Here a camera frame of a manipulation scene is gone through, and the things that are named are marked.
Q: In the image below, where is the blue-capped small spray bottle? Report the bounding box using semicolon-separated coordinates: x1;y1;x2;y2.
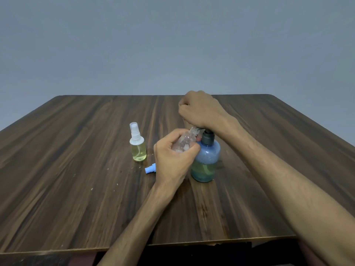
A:
172;126;205;153

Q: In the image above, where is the person's right hand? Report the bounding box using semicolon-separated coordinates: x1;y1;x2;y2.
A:
178;90;242;136

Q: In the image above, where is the clear small bottle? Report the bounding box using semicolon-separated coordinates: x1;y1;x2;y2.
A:
129;136;147;163

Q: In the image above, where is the maroon table leg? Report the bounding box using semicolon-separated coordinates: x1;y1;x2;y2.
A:
298;241;328;266
68;252;98;266

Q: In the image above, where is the person's right forearm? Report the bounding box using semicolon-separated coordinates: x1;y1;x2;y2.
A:
220;120;355;266

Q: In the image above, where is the white spray cap with tube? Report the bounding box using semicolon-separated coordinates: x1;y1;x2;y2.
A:
129;122;141;141

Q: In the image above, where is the person's left hand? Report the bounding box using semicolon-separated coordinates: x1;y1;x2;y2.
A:
153;128;201;193

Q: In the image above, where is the blue green pump bottle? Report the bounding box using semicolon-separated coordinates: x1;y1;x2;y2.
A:
190;129;221;183

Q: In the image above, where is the person's left forearm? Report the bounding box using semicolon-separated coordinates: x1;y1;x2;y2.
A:
97;182;177;266

